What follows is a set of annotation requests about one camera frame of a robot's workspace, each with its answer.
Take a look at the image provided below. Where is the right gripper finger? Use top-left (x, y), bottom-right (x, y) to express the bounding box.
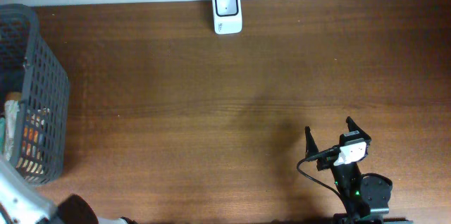
top-left (304, 126), bottom-right (319, 158)
top-left (346, 116), bottom-right (371, 140)

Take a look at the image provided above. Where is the orange tissue pack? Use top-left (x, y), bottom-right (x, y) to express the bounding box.
top-left (21, 126), bottom-right (44, 159)

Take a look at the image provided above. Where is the white cream tube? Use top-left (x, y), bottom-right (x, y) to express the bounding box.
top-left (4, 92), bottom-right (22, 160)

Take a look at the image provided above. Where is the teal snack packet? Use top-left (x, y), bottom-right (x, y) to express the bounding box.
top-left (0, 117), bottom-right (6, 154)

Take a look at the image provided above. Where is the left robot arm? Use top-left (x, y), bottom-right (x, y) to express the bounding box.
top-left (1, 157), bottom-right (137, 224)

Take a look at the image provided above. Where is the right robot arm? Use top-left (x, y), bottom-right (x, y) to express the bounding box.
top-left (296, 117), bottom-right (411, 224)

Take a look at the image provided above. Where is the white barcode scanner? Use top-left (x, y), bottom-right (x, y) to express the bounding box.
top-left (211, 0), bottom-right (242, 35)

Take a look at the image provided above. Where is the grey plastic basket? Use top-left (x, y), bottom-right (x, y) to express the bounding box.
top-left (1, 4), bottom-right (70, 187)

